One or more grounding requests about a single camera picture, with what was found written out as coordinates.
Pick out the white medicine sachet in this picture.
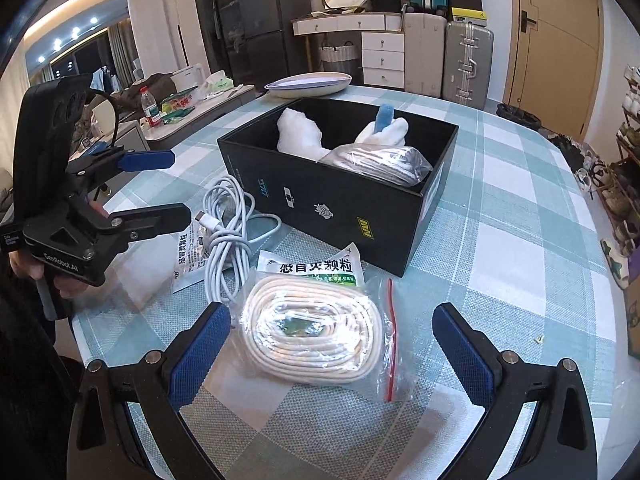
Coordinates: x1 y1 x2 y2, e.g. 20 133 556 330
171 222 207 294

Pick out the white charging cable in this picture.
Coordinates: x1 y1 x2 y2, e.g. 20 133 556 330
194 173 282 306

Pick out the bagged cream rope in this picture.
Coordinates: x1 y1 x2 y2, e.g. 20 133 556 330
238 273 402 403

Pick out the green medicine sachet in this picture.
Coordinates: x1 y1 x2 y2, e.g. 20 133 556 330
257 243 364 287

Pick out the white plush toy blue tip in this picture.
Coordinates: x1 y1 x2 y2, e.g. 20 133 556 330
355 104 409 148

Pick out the bagged white brown rope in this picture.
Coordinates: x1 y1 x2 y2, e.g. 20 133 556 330
319 143 434 189

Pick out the person left hand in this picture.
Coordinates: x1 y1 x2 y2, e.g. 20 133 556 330
8 249 91 302

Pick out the plastic water bottle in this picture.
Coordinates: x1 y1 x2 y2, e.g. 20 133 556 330
140 86 162 127

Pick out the grey low cabinet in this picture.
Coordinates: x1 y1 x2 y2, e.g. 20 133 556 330
144 84 259 150

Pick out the white electric kettle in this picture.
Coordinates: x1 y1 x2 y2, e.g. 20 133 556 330
170 63 205 92

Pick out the tissue pack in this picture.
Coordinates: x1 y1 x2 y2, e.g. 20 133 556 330
203 70 234 96

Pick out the checkered teal tablecloth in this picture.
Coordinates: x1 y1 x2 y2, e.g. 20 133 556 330
72 87 616 479

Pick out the green white slipper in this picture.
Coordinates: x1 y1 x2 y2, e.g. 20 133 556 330
600 238 629 290

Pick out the black glass cabinet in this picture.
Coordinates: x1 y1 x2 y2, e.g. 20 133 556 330
195 0 253 84

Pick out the oval white bowl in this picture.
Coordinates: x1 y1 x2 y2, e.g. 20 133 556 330
265 72 352 99

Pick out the dark grey refrigerator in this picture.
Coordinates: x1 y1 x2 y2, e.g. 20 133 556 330
239 0 311 89

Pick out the striped laundry basket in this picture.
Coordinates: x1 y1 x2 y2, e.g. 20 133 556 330
319 41 361 79

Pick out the wooden shoe rack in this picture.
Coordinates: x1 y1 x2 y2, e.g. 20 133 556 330
594 64 640 241

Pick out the white drawer desk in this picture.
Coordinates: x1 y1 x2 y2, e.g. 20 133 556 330
293 12 405 90

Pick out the beige suitcase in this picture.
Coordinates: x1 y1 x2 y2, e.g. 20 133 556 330
404 13 447 98

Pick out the silver suitcase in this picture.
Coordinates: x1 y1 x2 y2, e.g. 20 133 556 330
442 22 494 110

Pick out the wooden door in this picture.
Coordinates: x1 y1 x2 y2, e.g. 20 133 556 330
504 0 603 141

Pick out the black camera cable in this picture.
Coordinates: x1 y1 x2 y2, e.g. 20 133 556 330
89 88 122 149

